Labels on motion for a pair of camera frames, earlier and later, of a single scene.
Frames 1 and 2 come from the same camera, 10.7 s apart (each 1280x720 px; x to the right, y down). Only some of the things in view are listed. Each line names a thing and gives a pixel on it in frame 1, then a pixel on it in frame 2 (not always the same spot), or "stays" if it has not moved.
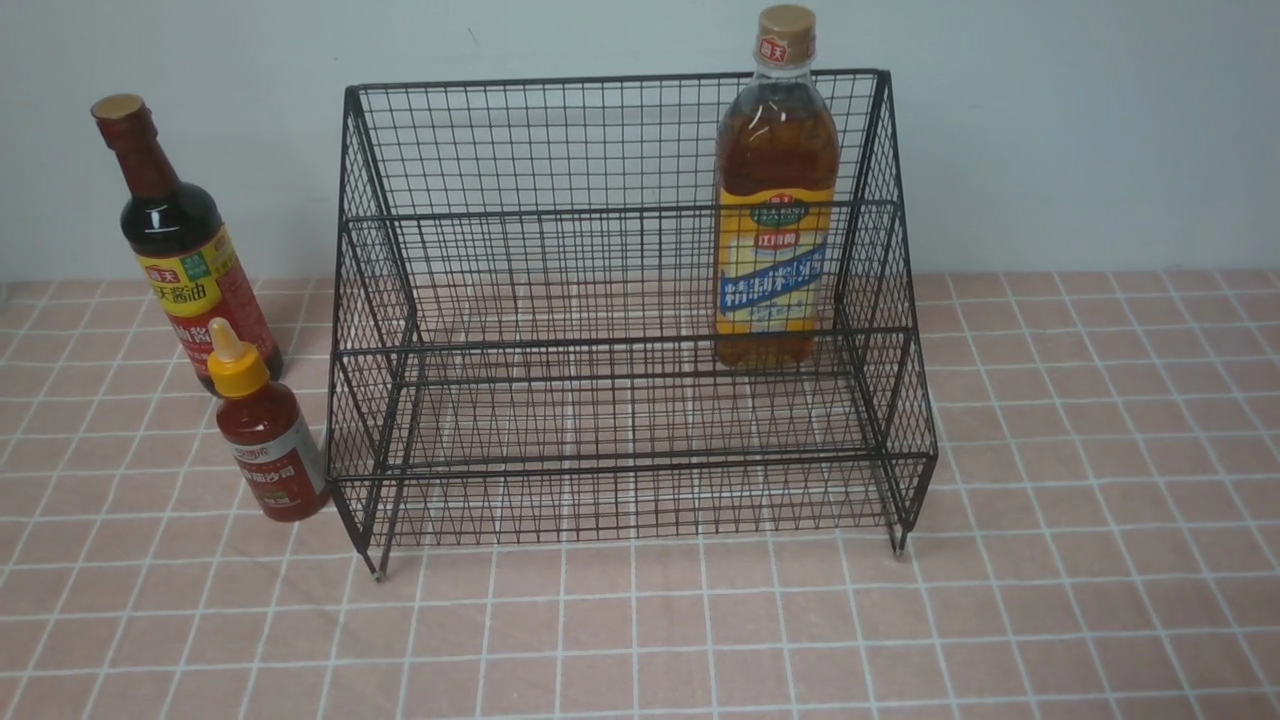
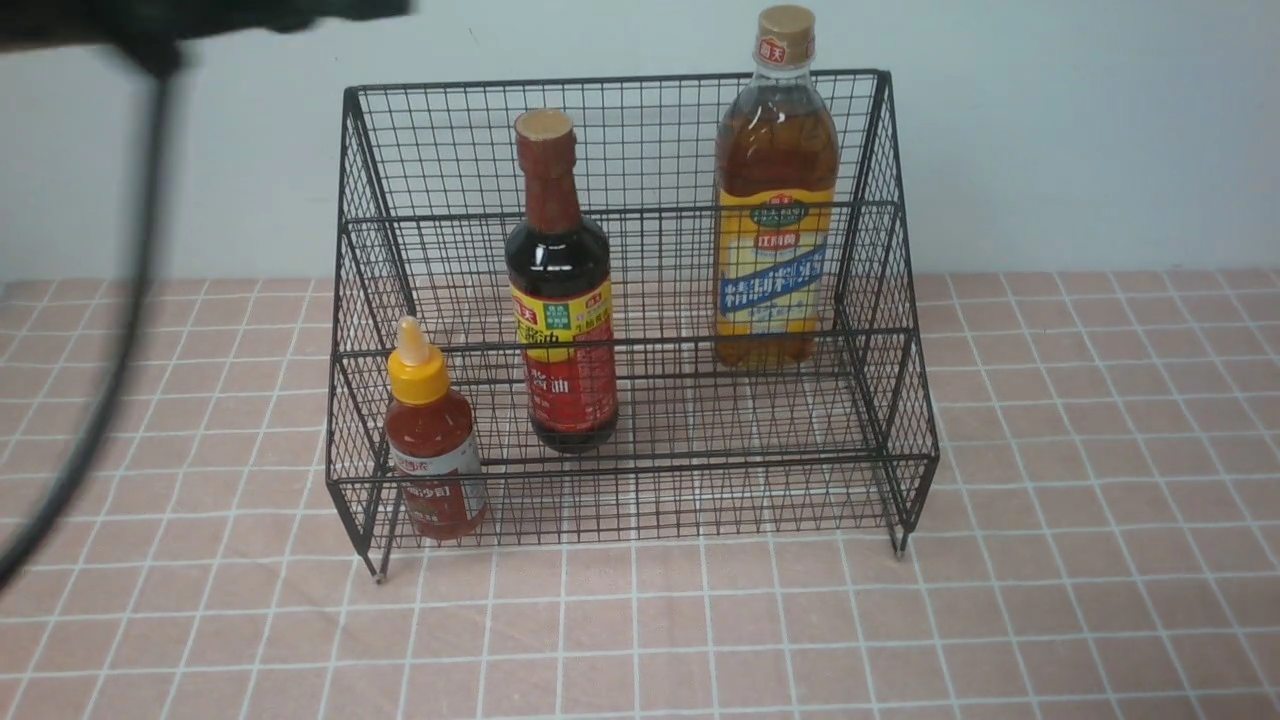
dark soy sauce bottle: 176,231 to 560,282
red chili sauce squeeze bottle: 275,447 to 432,444
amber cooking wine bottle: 776,191 stays
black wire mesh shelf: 598,310 stays
